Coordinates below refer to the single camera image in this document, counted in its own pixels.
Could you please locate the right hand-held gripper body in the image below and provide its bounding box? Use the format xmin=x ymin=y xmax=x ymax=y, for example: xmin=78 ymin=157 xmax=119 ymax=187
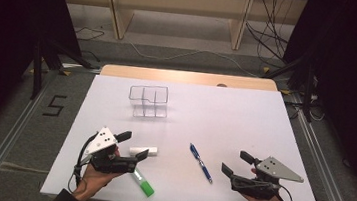
xmin=228 ymin=152 xmax=307 ymax=201

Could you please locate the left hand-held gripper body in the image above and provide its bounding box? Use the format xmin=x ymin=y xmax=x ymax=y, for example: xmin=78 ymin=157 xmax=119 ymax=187
xmin=82 ymin=124 xmax=141 ymax=177

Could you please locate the white eraser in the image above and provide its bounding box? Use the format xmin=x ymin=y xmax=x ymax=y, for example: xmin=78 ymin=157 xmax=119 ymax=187
xmin=128 ymin=144 xmax=159 ymax=160

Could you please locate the blue pen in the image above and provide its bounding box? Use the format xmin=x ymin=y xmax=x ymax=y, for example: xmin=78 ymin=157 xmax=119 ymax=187
xmin=185 ymin=143 xmax=217 ymax=184

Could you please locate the green highlighter marker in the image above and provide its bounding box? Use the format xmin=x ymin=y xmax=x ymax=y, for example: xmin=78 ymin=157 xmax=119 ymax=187
xmin=128 ymin=167 xmax=158 ymax=199

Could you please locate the clear plastic organizer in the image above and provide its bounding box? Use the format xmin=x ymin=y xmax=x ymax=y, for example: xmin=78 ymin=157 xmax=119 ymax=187
xmin=127 ymin=82 xmax=171 ymax=120

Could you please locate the person's left hand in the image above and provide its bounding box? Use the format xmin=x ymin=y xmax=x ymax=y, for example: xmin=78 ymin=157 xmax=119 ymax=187
xmin=70 ymin=143 xmax=127 ymax=201

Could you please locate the white board sheet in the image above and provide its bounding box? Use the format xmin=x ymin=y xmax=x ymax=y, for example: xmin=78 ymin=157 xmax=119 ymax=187
xmin=39 ymin=67 xmax=336 ymax=201

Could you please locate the wooden table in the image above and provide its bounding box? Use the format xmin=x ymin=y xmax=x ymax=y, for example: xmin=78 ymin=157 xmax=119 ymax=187
xmin=100 ymin=61 xmax=279 ymax=95

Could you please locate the black tripod stand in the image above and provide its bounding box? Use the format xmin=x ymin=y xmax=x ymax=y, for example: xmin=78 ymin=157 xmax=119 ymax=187
xmin=28 ymin=36 xmax=97 ymax=106
xmin=259 ymin=45 xmax=322 ymax=124

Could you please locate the wooden shelf unit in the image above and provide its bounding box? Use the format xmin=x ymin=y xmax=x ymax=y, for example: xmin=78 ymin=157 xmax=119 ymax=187
xmin=52 ymin=0 xmax=309 ymax=59

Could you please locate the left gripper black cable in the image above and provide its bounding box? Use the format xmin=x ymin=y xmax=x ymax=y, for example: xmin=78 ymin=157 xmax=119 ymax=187
xmin=66 ymin=133 xmax=96 ymax=196

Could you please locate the metal floor rail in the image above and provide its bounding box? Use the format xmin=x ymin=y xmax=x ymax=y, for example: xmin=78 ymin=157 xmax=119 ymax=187
xmin=0 ymin=67 xmax=57 ymax=201
xmin=280 ymin=94 xmax=357 ymax=201

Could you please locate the white floor cable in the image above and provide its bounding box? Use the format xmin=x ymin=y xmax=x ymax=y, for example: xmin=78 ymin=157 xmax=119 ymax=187
xmin=126 ymin=41 xmax=263 ymax=79

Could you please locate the thin black floor cable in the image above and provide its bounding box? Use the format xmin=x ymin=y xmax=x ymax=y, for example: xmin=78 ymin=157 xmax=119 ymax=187
xmin=73 ymin=24 xmax=107 ymax=44

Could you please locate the bundle of black cables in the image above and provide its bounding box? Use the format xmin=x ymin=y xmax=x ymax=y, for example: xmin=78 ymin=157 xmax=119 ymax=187
xmin=241 ymin=0 xmax=300 ymax=64

